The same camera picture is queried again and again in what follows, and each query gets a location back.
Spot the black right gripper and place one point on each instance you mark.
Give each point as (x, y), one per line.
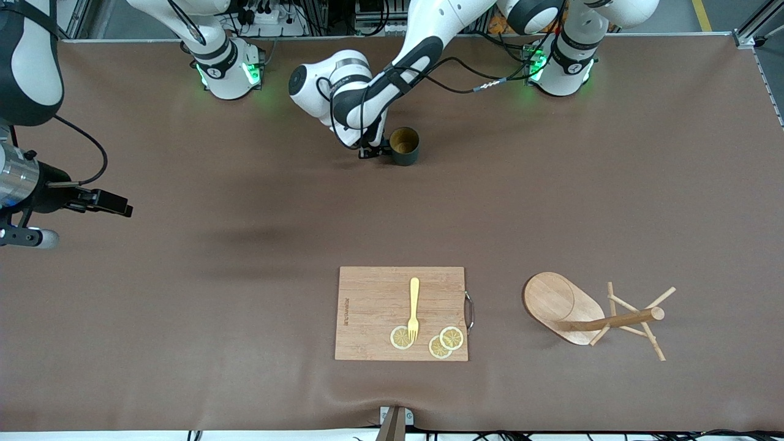
(50, 193)

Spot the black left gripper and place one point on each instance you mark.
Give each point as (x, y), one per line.
(371, 149)

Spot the dark green cup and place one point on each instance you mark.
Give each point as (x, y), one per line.
(404, 142)

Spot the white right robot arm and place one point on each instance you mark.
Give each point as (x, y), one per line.
(30, 67)

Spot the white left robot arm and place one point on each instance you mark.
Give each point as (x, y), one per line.
(343, 92)

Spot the wooden mug tree rack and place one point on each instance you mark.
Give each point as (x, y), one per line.
(551, 300)

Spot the white socket hub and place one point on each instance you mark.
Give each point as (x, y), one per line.
(383, 28)

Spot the yellow plastic fork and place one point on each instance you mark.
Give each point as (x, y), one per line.
(414, 294)

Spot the white power strip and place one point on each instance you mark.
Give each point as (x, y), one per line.
(275, 21)

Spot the orange packaged goods pile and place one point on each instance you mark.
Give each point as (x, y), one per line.
(497, 24)

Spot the lemon slice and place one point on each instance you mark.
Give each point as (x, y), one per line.
(452, 338)
(436, 350)
(398, 340)

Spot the metal table edge bracket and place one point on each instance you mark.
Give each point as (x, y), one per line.
(395, 425)

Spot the aluminium frame strut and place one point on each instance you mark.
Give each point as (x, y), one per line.
(744, 40)

